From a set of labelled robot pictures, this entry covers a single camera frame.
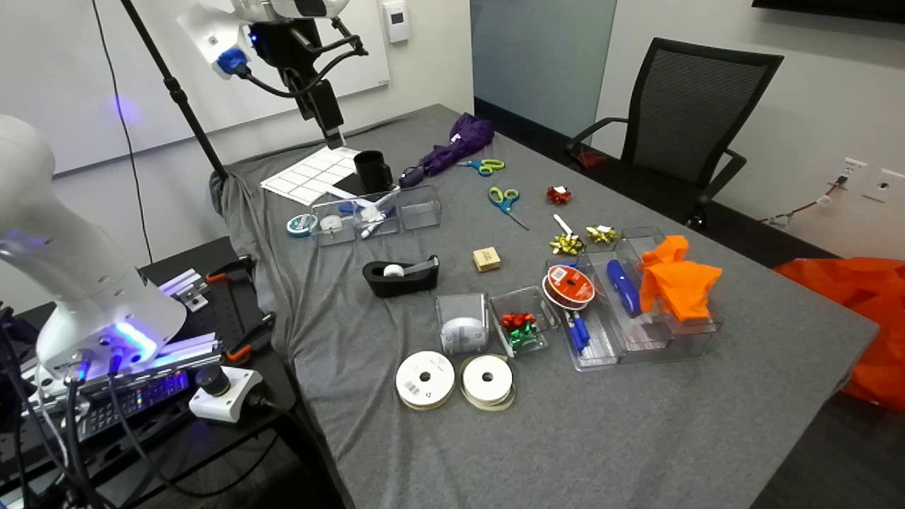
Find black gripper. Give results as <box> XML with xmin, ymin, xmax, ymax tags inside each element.
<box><xmin>288</xmin><ymin>70</ymin><xmax>343</xmax><ymax>147</ymax></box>

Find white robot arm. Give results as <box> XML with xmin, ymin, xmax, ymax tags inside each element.
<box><xmin>0</xmin><ymin>116</ymin><xmax>186</xmax><ymax>376</ymax></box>

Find clear compartment tray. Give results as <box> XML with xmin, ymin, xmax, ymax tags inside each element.
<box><xmin>312</xmin><ymin>188</ymin><xmax>441</xmax><ymax>246</ymax></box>

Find black tape dispenser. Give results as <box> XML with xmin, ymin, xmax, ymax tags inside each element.
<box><xmin>363</xmin><ymin>256</ymin><xmax>441</xmax><ymax>298</ymax></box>

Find blue marker in tray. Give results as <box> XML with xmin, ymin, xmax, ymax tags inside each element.
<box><xmin>605</xmin><ymin>260</ymin><xmax>640</xmax><ymax>318</ymax></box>

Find blue pen in tray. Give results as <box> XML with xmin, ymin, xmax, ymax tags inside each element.
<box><xmin>567</xmin><ymin>312</ymin><xmax>589</xmax><ymax>356</ymax></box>

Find large clear organizer tray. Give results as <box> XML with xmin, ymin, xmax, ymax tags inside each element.
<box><xmin>540</xmin><ymin>229</ymin><xmax>718</xmax><ymax>372</ymax></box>

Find orange cloth in tray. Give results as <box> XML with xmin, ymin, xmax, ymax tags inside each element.
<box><xmin>640</xmin><ymin>234</ymin><xmax>721</xmax><ymax>323</ymax></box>

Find white label sheet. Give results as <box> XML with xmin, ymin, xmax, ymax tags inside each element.
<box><xmin>264</xmin><ymin>147</ymin><xmax>358</xmax><ymax>208</ymax></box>

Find black cylindrical cup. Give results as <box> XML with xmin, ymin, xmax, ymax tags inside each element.
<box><xmin>353</xmin><ymin>150</ymin><xmax>393</xmax><ymax>193</ymax></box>

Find blue tape roll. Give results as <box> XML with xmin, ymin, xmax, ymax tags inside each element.
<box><xmin>287</xmin><ymin>216</ymin><xmax>319</xmax><ymax>237</ymax></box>

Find purple folded umbrella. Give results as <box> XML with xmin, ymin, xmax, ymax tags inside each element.
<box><xmin>399</xmin><ymin>114</ymin><xmax>495</xmax><ymax>191</ymax></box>

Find green yellow scissors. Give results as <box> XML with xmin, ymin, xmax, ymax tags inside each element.
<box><xmin>466</xmin><ymin>159</ymin><xmax>507</xmax><ymax>179</ymax></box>

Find blue green scissors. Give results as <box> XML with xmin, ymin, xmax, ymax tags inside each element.
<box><xmin>486</xmin><ymin>188</ymin><xmax>524</xmax><ymax>226</ymax></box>

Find beige sticky note block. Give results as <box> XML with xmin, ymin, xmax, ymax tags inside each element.
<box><xmin>473</xmin><ymin>246</ymin><xmax>502</xmax><ymax>273</ymax></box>

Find red gift bow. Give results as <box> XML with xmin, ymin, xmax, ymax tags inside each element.
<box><xmin>547</xmin><ymin>184</ymin><xmax>571</xmax><ymax>208</ymax></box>

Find clear box white ribbon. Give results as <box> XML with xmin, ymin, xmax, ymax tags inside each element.
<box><xmin>438</xmin><ymin>294</ymin><xmax>489</xmax><ymax>355</ymax></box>

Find grey table cloth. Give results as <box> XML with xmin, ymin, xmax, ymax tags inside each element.
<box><xmin>222</xmin><ymin>140</ymin><xmax>876</xmax><ymax>509</ymax></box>

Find gold gift bow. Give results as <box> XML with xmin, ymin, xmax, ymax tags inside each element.
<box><xmin>553</xmin><ymin>234</ymin><xmax>584</xmax><ymax>258</ymax></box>

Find red green bows box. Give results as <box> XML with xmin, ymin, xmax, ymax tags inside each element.
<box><xmin>493</xmin><ymin>285</ymin><xmax>553</xmax><ymax>360</ymax></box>

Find white ribbon spool left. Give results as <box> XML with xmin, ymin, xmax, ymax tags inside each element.
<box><xmin>393</xmin><ymin>350</ymin><xmax>457</xmax><ymax>411</ymax></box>

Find white ribbon spool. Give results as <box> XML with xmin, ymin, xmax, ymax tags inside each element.
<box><xmin>462</xmin><ymin>355</ymin><xmax>516</xmax><ymax>413</ymax></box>
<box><xmin>393</xmin><ymin>350</ymin><xmax>457</xmax><ymax>411</ymax></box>

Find white emergency stop button box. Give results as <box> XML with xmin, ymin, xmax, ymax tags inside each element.
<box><xmin>189</xmin><ymin>366</ymin><xmax>264</xmax><ymax>425</ymax></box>

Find orange ribbon spool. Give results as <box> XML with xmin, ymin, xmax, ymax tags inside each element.
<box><xmin>543</xmin><ymin>263</ymin><xmax>597</xmax><ymax>309</ymax></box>

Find yellow gift bow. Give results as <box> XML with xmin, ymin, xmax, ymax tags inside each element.
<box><xmin>585</xmin><ymin>225</ymin><xmax>623</xmax><ymax>246</ymax></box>

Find white ribbon spool right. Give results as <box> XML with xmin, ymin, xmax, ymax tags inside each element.
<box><xmin>462</xmin><ymin>355</ymin><xmax>516</xmax><ymax>413</ymax></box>

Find black mesh office chair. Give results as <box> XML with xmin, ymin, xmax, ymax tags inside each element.
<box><xmin>567</xmin><ymin>38</ymin><xmax>780</xmax><ymax>233</ymax></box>

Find orange bag on floor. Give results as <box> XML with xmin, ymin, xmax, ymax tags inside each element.
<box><xmin>778</xmin><ymin>258</ymin><xmax>905</xmax><ymax>413</ymax></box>

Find black camera tripod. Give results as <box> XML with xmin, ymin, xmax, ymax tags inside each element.
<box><xmin>119</xmin><ymin>0</ymin><xmax>226</xmax><ymax>182</ymax></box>

